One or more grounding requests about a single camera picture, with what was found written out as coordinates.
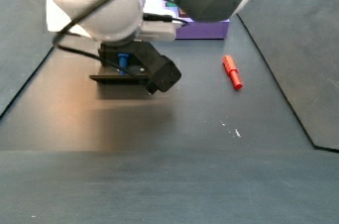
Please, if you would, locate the blue stepped peg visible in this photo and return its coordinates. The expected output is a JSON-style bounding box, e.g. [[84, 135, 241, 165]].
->
[[117, 54, 129, 75]]

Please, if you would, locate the purple base block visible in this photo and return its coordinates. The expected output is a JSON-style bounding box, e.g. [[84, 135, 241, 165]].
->
[[144, 0, 230, 40]]

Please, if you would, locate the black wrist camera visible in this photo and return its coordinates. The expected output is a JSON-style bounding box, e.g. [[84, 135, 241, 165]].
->
[[100, 41, 181, 94]]

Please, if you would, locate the red stepped peg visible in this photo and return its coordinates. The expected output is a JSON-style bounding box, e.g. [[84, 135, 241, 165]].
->
[[222, 55, 243, 90]]

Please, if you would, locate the green block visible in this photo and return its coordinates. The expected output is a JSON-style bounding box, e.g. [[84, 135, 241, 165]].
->
[[165, 0, 177, 7]]

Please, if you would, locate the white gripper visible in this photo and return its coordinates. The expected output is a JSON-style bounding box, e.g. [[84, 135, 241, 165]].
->
[[46, 0, 182, 42]]

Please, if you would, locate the brown slotted post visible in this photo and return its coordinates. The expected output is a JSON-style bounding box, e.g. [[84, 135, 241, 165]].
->
[[178, 8, 189, 18]]

